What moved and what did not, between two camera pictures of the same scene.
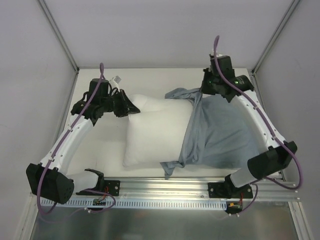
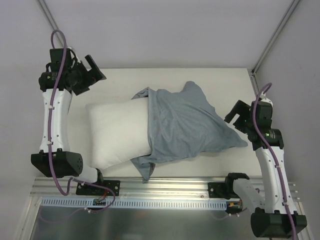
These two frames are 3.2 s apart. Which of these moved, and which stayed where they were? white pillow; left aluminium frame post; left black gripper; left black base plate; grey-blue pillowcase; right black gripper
Moved: left black gripper; grey-blue pillowcase; right black gripper; white pillow
Stayed: left aluminium frame post; left black base plate
